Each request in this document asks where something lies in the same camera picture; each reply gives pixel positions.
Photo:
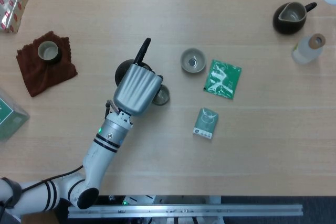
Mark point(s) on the left robot hand grey black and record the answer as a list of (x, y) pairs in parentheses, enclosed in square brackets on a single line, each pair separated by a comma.
[(136, 90)]

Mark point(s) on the black cast iron teapot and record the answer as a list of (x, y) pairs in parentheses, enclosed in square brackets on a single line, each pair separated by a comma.
[(122, 70)]

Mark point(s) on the clear box with green label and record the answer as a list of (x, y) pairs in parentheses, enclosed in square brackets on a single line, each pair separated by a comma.
[(13, 119)]

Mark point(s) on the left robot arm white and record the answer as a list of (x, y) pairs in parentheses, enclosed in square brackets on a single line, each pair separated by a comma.
[(99, 161)]

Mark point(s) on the grey ceramic bowl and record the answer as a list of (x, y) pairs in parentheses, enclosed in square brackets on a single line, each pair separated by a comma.
[(193, 61)]

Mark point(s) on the small green tea box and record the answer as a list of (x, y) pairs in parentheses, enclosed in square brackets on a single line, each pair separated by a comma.
[(206, 124)]

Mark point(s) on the green foil tea sachet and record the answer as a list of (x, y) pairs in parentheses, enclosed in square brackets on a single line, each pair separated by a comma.
[(223, 79)]

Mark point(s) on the brown tea cloth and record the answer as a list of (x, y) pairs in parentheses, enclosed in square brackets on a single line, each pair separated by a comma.
[(44, 79)]

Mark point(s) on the gold foil bag red print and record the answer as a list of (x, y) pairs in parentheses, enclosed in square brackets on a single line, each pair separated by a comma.
[(13, 6)]

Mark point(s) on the brown chair seat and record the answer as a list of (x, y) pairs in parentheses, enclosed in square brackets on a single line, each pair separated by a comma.
[(39, 219)]

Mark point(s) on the frosted glass bottle wooden cap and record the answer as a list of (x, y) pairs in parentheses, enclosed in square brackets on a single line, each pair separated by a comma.
[(305, 52)]

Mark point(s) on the aluminium profile rail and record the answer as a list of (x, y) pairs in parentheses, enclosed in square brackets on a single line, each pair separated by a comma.
[(183, 211)]

